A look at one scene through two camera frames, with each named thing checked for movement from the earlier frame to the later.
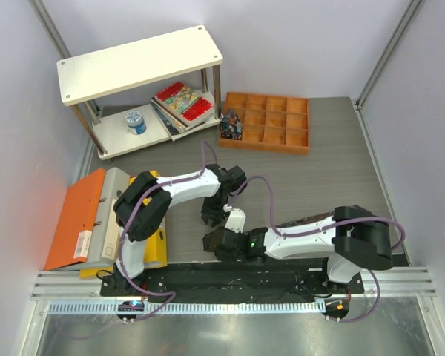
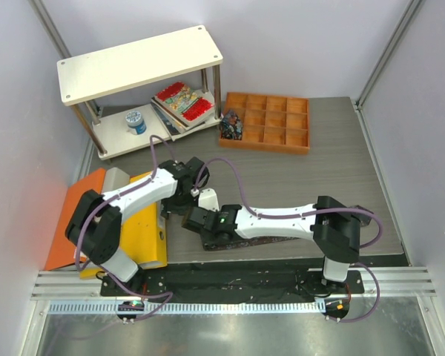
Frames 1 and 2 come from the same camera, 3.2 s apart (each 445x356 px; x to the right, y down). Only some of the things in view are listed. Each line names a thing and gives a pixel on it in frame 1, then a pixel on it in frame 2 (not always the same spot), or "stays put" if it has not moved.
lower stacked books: [173, 127] stays put
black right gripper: [226, 257] → [205, 233]
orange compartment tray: [275, 124] stays put
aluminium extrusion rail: [385, 284] stays put
